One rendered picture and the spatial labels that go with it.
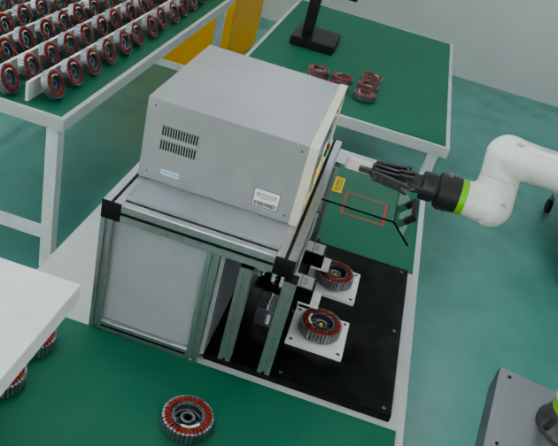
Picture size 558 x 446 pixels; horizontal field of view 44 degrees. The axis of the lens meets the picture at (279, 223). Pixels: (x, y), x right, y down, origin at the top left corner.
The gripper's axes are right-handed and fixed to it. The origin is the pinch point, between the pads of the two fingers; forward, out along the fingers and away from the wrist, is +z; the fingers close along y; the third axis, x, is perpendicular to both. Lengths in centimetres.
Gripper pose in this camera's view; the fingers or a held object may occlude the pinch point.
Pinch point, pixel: (359, 165)
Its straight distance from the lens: 179.0
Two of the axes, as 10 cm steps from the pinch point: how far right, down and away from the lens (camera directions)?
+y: 2.2, -4.8, 8.5
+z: -9.5, -3.0, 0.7
